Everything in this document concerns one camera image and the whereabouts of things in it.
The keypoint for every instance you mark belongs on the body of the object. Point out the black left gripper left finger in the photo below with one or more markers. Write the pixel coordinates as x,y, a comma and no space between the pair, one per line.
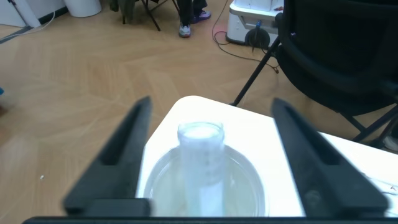
115,177

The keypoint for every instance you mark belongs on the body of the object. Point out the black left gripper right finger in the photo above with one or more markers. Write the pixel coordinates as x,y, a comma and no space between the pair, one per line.
329,186

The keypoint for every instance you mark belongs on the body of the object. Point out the blue pigment test tube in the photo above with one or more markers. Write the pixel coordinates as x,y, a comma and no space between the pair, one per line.
202,161

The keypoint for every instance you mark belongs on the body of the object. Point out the blue white paper cup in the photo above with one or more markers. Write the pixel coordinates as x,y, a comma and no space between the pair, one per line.
245,189

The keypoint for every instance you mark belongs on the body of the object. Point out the black office chair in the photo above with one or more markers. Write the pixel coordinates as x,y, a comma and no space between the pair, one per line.
335,56

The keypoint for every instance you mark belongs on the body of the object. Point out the person in white t-shirt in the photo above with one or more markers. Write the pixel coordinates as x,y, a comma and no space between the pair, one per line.
185,29

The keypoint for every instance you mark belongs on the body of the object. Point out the black folding chair with jacket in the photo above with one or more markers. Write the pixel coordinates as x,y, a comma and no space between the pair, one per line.
149,12

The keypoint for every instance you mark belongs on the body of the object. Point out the white plant pot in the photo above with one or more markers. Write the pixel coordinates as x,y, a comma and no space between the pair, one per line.
82,7

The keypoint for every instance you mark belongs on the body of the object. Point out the white box on floor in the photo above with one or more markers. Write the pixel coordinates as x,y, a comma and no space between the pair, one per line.
245,15

